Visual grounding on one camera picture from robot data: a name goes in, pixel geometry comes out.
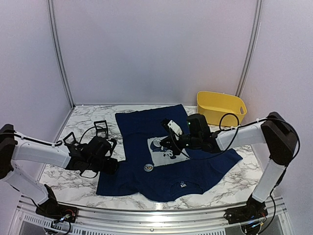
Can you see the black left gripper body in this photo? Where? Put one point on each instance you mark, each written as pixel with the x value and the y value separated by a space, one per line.
pixel 96 165

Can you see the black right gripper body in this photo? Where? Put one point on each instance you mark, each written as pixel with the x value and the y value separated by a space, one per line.
pixel 194 140

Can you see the navy blue printed t-shirt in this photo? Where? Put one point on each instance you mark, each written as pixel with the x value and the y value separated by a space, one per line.
pixel 173 176

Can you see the round blue brooch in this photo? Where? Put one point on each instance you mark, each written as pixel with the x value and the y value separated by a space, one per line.
pixel 148 167

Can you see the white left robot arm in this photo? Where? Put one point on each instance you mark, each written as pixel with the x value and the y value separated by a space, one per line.
pixel 14 147

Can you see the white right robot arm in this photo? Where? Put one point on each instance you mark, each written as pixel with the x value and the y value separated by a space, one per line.
pixel 273 132

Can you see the yellow plastic basket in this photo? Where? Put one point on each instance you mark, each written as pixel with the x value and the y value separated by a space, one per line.
pixel 214 105

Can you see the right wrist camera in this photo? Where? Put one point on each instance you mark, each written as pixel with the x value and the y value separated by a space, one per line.
pixel 170 125

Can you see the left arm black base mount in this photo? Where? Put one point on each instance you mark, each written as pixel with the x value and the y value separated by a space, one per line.
pixel 52 209

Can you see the aluminium right corner post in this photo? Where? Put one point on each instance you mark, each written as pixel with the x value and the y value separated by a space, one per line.
pixel 251 47

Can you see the aluminium corner post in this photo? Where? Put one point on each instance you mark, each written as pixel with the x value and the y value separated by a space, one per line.
pixel 58 52
pixel 251 47

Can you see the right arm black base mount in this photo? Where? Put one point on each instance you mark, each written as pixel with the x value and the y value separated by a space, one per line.
pixel 252 210

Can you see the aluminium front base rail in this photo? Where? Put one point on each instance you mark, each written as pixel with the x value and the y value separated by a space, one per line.
pixel 203 221

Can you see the aluminium left corner post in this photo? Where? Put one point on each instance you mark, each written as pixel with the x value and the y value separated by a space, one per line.
pixel 58 52

